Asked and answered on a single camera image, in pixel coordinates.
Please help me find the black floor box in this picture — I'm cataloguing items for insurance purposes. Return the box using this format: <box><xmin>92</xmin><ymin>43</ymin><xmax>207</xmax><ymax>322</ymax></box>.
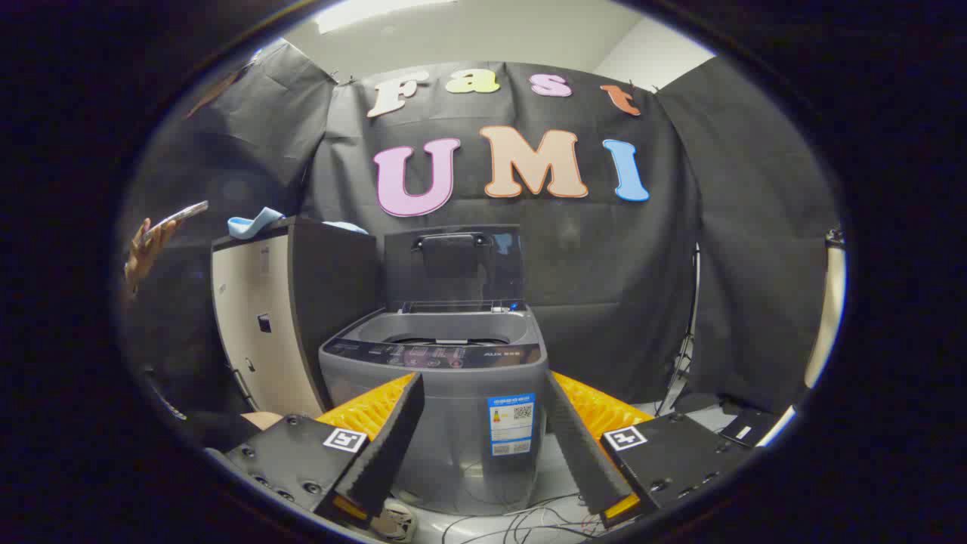
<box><xmin>718</xmin><ymin>408</ymin><xmax>779</xmax><ymax>447</ymax></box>

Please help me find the dark washing machine lid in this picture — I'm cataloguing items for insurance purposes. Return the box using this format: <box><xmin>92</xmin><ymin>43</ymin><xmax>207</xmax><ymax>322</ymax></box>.
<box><xmin>384</xmin><ymin>225</ymin><xmax>526</xmax><ymax>312</ymax></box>

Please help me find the light blue shirt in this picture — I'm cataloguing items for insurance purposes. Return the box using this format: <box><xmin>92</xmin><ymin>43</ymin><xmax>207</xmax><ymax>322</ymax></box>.
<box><xmin>227</xmin><ymin>207</ymin><xmax>369</xmax><ymax>241</ymax></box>

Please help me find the bundle of floor cables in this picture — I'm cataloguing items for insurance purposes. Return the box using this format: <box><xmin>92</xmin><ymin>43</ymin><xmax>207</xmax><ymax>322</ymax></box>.
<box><xmin>442</xmin><ymin>495</ymin><xmax>605</xmax><ymax>543</ymax></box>

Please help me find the cream and dark cabinet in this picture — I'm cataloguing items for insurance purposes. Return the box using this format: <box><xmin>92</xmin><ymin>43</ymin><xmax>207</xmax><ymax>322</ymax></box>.
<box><xmin>210</xmin><ymin>218</ymin><xmax>378</xmax><ymax>418</ymax></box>

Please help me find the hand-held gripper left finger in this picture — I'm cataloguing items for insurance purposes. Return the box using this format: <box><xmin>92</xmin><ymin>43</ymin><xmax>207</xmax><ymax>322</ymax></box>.
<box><xmin>225</xmin><ymin>372</ymin><xmax>425</xmax><ymax>528</ymax></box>

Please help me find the cream pole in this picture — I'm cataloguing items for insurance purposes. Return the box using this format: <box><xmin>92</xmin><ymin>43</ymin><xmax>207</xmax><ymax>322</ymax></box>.
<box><xmin>802</xmin><ymin>230</ymin><xmax>845</xmax><ymax>390</ymax></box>

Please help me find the silver smartphone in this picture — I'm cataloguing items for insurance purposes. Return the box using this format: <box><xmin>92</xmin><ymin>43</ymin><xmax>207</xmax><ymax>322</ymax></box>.
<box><xmin>140</xmin><ymin>200</ymin><xmax>209</xmax><ymax>244</ymax></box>

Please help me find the grey washing machine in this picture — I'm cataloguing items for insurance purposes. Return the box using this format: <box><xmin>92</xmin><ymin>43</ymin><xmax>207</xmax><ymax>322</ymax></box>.
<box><xmin>319</xmin><ymin>306</ymin><xmax>550</xmax><ymax>516</ymax></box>

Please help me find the black light stand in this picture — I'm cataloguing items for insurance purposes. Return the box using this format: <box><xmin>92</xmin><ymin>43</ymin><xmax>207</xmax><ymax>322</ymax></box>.
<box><xmin>656</xmin><ymin>242</ymin><xmax>702</xmax><ymax>416</ymax></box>

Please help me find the white shoe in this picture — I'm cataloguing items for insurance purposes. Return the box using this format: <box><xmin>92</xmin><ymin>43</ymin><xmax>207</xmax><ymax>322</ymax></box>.
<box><xmin>370</xmin><ymin>500</ymin><xmax>418</xmax><ymax>543</ymax></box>

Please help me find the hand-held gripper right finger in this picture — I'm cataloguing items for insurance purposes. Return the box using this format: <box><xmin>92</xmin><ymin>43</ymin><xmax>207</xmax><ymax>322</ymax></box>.
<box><xmin>544</xmin><ymin>370</ymin><xmax>756</xmax><ymax>530</ymax></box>

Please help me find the black backdrop cloth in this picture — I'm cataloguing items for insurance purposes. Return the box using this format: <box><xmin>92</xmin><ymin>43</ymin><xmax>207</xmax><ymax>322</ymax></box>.
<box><xmin>117</xmin><ymin>38</ymin><xmax>843</xmax><ymax>424</ymax></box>

